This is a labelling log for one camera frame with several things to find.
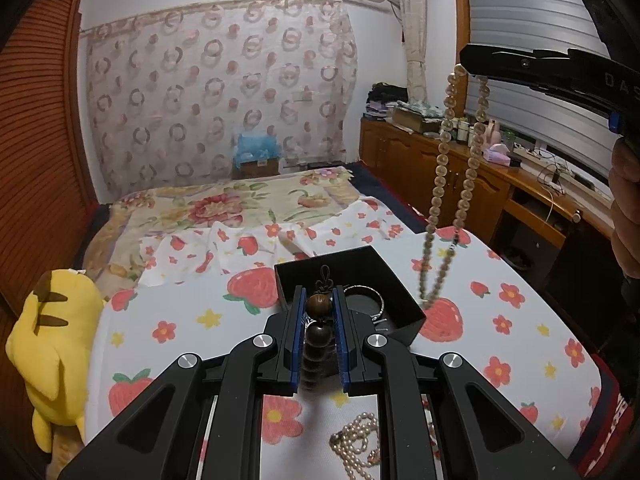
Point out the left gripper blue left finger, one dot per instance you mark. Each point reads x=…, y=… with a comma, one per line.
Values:
x=293, y=340

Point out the cardboard box blue bag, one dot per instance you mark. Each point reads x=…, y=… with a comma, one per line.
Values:
x=256, y=156

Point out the tied beige side curtain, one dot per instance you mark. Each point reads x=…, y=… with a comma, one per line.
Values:
x=413, y=21

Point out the yellow plush toy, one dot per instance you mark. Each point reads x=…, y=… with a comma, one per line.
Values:
x=50, y=346

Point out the silver rhinestone bangle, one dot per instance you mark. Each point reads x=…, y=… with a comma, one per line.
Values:
x=366, y=300

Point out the folded clothes stack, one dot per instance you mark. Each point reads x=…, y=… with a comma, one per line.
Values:
x=382, y=99

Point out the right hand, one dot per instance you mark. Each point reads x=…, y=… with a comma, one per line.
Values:
x=625, y=210

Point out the circle pattern sheer curtain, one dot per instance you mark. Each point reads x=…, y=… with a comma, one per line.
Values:
x=169, y=92

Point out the floral bed quilt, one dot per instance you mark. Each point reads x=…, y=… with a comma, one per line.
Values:
x=118, y=254

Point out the wooden sideboard cabinet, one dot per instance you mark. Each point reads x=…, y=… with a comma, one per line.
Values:
x=540, y=233

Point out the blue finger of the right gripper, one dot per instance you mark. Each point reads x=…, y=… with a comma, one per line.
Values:
x=510, y=64

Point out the strawberry flower white cloth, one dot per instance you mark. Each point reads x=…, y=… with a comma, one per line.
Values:
x=204, y=290

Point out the brown louvered wardrobe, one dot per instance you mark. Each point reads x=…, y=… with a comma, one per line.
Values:
x=47, y=197

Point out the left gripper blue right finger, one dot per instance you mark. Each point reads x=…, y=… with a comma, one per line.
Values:
x=350, y=329

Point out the black open jewelry box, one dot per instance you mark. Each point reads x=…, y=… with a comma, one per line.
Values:
x=369, y=285

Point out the grey window blind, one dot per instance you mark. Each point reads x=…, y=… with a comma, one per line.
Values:
x=524, y=48

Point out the pink rabbit figure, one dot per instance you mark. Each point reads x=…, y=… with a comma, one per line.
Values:
x=492, y=134

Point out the pink tissue box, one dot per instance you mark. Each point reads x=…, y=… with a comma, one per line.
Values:
x=497, y=154

